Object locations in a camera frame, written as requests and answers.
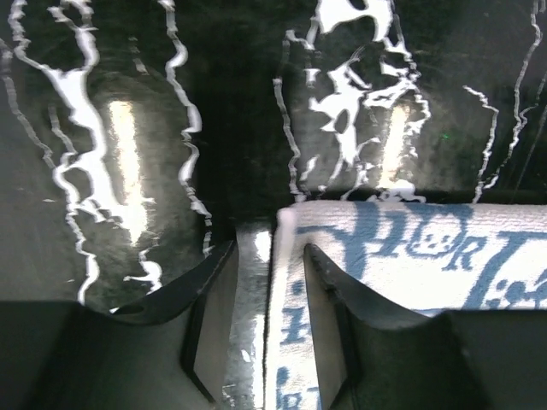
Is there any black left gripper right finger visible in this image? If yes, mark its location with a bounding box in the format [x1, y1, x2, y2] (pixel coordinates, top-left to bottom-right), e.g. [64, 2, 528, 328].
[303, 244, 546, 409]

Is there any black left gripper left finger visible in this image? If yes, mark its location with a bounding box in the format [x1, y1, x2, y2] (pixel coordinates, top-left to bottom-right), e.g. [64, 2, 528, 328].
[1, 241, 238, 410]

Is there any blue white patterned towel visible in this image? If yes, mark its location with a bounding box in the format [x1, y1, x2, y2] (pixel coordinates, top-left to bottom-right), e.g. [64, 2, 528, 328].
[264, 201, 546, 409]

